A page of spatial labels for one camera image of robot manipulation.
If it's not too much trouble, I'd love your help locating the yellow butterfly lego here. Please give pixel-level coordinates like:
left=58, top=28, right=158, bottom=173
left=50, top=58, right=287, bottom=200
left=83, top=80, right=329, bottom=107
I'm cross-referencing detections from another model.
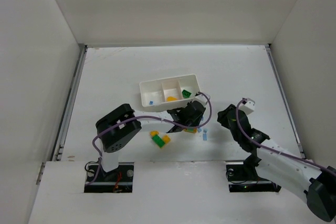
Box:
left=166, top=96, right=179, bottom=102

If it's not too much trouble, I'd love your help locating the green lego cube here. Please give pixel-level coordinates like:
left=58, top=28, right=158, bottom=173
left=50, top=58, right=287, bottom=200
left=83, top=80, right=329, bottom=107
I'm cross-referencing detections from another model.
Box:
left=182, top=89, right=192, bottom=99

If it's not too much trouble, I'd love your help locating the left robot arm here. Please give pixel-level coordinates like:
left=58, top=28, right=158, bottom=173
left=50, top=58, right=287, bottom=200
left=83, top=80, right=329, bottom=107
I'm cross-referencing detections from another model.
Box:
left=96, top=99, right=207, bottom=173

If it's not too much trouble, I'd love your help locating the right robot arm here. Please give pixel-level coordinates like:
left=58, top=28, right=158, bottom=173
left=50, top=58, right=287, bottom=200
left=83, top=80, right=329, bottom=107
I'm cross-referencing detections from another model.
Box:
left=217, top=104, right=335, bottom=222

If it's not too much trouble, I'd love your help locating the yellow lego brick lower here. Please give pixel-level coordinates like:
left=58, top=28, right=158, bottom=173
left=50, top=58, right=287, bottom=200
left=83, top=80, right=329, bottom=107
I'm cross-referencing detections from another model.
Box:
left=162, top=135, right=171, bottom=144

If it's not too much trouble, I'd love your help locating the yellow lego brick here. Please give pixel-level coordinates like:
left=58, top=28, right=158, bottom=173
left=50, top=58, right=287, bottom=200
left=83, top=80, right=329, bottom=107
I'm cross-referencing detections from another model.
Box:
left=150, top=131, right=159, bottom=137
left=162, top=135, right=171, bottom=144

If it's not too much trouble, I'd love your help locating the green lego brick centre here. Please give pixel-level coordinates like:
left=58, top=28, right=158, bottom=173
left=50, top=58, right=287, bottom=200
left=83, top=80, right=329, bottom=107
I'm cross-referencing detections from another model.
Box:
left=152, top=135, right=165, bottom=148

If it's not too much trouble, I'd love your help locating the yellow lego brick left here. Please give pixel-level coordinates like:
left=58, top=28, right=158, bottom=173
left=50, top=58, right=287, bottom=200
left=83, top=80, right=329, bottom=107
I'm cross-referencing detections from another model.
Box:
left=150, top=131, right=159, bottom=137

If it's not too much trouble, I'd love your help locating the white three-compartment tray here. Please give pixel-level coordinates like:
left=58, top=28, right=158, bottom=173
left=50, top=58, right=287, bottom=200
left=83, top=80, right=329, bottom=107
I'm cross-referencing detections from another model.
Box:
left=139, top=74, right=200, bottom=111

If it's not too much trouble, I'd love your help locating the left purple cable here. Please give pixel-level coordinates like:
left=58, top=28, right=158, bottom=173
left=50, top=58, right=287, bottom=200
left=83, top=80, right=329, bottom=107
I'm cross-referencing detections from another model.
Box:
left=86, top=91, right=213, bottom=185

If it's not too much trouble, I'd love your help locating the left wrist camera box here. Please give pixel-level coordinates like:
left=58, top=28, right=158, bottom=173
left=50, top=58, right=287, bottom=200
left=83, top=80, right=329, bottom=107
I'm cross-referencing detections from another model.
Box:
left=192, top=92, right=211, bottom=107

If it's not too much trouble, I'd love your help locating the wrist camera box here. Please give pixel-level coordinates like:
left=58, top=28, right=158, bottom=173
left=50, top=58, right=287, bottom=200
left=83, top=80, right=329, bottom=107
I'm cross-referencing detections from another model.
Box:
left=192, top=92, right=211, bottom=107
left=239, top=98, right=256, bottom=115

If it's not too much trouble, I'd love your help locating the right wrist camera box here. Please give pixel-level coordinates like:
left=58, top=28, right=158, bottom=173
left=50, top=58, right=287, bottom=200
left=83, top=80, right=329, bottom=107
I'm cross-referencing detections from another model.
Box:
left=239, top=98, right=256, bottom=115

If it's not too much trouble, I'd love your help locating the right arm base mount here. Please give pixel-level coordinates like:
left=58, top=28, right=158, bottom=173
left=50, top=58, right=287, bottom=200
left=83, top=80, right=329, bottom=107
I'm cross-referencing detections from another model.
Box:
left=225, top=155, right=281, bottom=193

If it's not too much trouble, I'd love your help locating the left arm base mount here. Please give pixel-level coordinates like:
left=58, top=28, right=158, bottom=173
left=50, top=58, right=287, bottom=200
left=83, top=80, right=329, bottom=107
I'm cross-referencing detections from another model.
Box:
left=84, top=162, right=134, bottom=194

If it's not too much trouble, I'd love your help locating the right aluminium rail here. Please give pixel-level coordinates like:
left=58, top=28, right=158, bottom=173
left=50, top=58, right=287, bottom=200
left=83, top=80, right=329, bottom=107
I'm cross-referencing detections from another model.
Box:
left=265, top=44, right=307, bottom=159

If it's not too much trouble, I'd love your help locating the aluminium rail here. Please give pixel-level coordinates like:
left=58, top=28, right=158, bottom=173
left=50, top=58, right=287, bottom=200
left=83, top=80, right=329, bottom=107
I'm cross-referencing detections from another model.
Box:
left=49, top=44, right=88, bottom=161
left=265, top=44, right=307, bottom=159

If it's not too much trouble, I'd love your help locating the left aluminium rail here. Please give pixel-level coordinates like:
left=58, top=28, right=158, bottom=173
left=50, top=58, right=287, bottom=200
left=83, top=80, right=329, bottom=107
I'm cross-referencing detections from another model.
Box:
left=49, top=44, right=88, bottom=161

